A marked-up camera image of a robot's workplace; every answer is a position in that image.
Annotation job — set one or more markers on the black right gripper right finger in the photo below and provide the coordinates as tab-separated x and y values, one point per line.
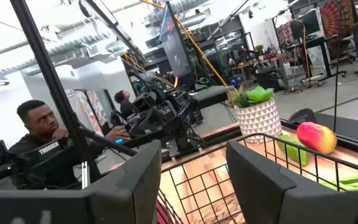
291	205

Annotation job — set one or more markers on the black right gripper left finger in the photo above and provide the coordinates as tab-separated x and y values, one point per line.
73	208

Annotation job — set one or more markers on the green cucumber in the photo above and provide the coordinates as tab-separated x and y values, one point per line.
294	152

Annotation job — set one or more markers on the white and green leek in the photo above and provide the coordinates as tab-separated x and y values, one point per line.
353	183

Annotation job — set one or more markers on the red-orange mango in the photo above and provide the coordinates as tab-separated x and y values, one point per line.
317	137

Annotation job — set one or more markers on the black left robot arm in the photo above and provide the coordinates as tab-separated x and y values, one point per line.
172	124

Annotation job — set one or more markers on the white triangle-patterned plant pot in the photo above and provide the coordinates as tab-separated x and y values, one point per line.
258	121

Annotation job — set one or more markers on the person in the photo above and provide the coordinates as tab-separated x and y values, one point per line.
39	121
124	105

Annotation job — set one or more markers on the green artificial plant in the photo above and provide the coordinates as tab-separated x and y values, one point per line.
259	95

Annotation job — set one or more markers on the black side desk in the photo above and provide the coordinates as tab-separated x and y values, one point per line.
210	95

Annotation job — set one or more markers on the black standing desk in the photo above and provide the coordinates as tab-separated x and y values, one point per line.
319	42

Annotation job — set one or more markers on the black computer monitor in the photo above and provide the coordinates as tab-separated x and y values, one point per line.
176	46

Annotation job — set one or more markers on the red patterned tapestry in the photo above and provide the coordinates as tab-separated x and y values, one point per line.
334	18

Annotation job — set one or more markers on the colourful patterned wall hanging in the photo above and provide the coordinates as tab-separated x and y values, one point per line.
95	109

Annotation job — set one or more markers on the black aluminium rig frame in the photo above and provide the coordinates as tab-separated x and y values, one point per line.
53	84

